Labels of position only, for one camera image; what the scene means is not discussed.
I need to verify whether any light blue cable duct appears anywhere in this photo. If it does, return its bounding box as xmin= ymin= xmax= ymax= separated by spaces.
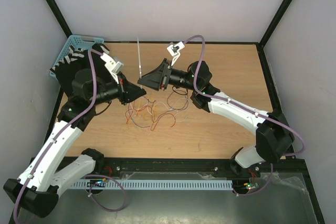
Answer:
xmin=71 ymin=179 xmax=232 ymax=191

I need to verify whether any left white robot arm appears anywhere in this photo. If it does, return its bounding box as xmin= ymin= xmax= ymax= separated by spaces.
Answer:
xmin=4 ymin=69 xmax=146 ymax=218

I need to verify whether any purple cable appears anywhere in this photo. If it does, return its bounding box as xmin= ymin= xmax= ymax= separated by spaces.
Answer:
xmin=13 ymin=49 xmax=129 ymax=224
xmin=183 ymin=34 xmax=307 ymax=197

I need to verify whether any white zip tie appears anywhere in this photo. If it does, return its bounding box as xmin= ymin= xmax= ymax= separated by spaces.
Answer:
xmin=137 ymin=36 xmax=142 ymax=79

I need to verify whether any dark purple wire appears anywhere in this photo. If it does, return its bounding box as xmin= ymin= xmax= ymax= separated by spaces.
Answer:
xmin=124 ymin=90 xmax=190 ymax=129

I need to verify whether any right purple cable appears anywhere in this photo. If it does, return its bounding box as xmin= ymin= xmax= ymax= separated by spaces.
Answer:
xmin=183 ymin=34 xmax=307 ymax=197

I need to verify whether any blue plastic basket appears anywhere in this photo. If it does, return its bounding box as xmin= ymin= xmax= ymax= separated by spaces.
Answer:
xmin=49 ymin=35 xmax=104 ymax=79

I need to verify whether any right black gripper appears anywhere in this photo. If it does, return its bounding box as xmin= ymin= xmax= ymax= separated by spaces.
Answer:
xmin=138 ymin=58 xmax=198 ymax=91

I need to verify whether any white wire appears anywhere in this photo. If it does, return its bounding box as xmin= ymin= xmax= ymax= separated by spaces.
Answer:
xmin=131 ymin=97 xmax=191 ymax=124

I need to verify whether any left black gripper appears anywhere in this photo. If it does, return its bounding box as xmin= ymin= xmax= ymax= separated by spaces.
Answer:
xmin=89 ymin=71 xmax=146 ymax=106

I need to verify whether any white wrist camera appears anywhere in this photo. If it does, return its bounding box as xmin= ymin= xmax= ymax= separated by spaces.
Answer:
xmin=167 ymin=41 xmax=185 ymax=66
xmin=100 ymin=53 xmax=124 ymax=84

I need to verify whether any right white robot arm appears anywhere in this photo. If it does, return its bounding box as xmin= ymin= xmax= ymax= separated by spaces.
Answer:
xmin=138 ymin=59 xmax=294 ymax=176

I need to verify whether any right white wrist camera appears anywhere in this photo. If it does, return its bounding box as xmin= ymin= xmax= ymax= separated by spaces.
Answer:
xmin=167 ymin=41 xmax=185 ymax=66

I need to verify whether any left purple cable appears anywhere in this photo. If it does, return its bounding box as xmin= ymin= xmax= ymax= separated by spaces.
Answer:
xmin=13 ymin=49 xmax=129 ymax=224

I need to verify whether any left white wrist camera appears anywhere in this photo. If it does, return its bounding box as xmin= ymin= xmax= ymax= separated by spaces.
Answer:
xmin=100 ymin=53 xmax=124 ymax=84

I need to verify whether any orange yellow wire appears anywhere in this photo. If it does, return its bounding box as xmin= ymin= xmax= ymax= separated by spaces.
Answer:
xmin=125 ymin=98 xmax=190 ymax=125

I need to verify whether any red wire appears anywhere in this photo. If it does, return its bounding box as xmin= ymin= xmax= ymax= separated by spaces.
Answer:
xmin=125 ymin=98 xmax=179 ymax=132

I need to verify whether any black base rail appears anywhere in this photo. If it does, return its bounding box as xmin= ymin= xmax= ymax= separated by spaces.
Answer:
xmin=93 ymin=157 xmax=260 ymax=179

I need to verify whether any striped black white cloth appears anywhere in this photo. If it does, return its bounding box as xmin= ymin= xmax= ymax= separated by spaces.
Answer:
xmin=51 ymin=44 xmax=110 ymax=74

